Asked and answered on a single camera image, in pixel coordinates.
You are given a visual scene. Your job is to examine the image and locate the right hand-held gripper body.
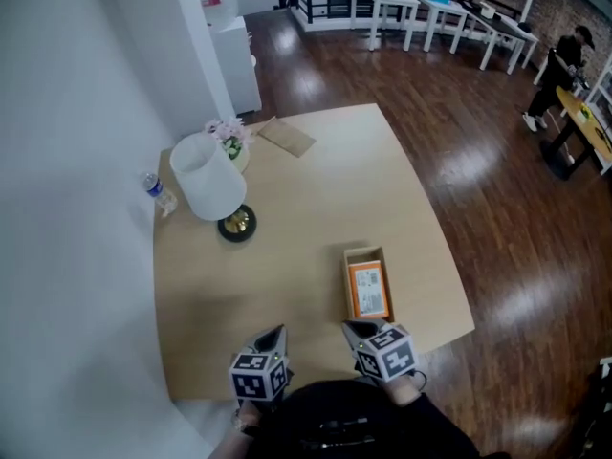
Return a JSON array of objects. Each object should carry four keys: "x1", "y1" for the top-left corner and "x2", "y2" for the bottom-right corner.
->
[{"x1": 340, "y1": 317, "x2": 420, "y2": 383}]

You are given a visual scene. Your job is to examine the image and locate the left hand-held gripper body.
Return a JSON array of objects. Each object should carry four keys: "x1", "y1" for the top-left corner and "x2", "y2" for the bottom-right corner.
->
[{"x1": 229, "y1": 323, "x2": 291, "y2": 408}]

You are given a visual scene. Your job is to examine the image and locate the orange tissue pack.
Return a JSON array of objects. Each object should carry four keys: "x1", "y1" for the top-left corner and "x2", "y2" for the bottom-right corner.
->
[{"x1": 347, "y1": 260, "x2": 389, "y2": 319}]

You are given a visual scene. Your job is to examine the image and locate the wooden container box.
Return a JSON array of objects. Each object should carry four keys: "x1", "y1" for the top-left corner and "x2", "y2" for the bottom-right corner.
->
[{"x1": 342, "y1": 244, "x2": 396, "y2": 325}]

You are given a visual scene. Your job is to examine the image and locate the person's left forearm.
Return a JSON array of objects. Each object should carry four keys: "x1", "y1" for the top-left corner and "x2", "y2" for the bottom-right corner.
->
[{"x1": 206, "y1": 398, "x2": 263, "y2": 459}]

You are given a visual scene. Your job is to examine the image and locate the person's right forearm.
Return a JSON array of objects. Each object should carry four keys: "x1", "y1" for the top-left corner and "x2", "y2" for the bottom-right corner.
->
[{"x1": 381, "y1": 374, "x2": 431, "y2": 407}]

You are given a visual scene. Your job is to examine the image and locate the person's black clothed torso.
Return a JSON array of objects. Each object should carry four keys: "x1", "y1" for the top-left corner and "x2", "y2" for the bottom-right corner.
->
[{"x1": 248, "y1": 379, "x2": 482, "y2": 459}]

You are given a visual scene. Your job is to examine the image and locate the white shade table lamp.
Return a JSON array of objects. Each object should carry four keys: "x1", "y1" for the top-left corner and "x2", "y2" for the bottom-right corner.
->
[{"x1": 169, "y1": 131, "x2": 259, "y2": 245}]

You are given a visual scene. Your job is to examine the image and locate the clear plastic water bottle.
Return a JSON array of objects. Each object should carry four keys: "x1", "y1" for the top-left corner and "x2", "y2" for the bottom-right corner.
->
[{"x1": 139, "y1": 171, "x2": 180, "y2": 219}]

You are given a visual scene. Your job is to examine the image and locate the black chair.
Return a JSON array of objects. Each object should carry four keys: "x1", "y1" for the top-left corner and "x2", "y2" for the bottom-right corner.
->
[{"x1": 571, "y1": 356, "x2": 612, "y2": 459}]

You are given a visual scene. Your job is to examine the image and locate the brown paper bag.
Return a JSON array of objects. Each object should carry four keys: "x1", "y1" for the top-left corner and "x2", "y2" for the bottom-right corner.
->
[{"x1": 256, "y1": 116, "x2": 318, "y2": 159}]

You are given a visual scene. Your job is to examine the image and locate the pink flowers in white pot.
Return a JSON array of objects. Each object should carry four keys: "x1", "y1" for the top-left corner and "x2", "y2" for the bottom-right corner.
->
[{"x1": 204, "y1": 117, "x2": 255, "y2": 174}]

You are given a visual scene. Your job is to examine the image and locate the yellow oval table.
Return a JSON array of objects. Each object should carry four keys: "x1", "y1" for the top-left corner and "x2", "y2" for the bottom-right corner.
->
[{"x1": 538, "y1": 85, "x2": 612, "y2": 182}]

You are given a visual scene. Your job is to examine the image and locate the white water dispenser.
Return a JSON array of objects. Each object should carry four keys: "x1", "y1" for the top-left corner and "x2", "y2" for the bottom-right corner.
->
[{"x1": 208, "y1": 14, "x2": 264, "y2": 117}]

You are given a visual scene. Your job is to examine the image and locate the white shelf rack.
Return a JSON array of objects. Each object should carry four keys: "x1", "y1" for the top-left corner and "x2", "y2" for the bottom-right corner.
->
[{"x1": 583, "y1": 48, "x2": 612, "y2": 177}]

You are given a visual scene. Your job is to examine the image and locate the white table with dark top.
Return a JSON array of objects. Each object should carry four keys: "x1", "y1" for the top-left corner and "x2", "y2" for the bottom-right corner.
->
[{"x1": 464, "y1": 3, "x2": 540, "y2": 75}]

